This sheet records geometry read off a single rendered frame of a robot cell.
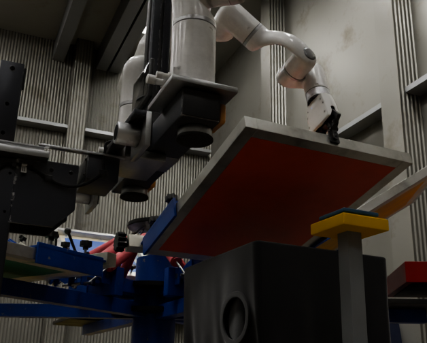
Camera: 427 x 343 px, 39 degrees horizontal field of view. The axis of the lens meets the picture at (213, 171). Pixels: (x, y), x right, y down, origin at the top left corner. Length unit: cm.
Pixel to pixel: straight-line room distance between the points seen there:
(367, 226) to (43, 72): 1032
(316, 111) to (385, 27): 525
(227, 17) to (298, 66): 26
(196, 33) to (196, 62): 7
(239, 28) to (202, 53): 65
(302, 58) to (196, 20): 63
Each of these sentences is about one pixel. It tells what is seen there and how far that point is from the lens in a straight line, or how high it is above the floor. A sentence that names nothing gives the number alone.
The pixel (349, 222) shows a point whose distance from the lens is 139.
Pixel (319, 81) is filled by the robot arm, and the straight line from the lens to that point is 190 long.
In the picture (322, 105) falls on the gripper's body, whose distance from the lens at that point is 183.
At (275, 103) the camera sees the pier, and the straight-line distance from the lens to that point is 917.
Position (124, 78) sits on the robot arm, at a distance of 170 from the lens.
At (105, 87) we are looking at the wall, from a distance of 1160.
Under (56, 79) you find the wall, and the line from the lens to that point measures 1147.
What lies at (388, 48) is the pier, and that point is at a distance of 690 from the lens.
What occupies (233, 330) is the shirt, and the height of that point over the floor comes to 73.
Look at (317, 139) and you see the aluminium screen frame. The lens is 175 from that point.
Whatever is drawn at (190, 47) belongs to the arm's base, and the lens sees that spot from 125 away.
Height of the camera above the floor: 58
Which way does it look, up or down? 19 degrees up
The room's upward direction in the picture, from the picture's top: 1 degrees clockwise
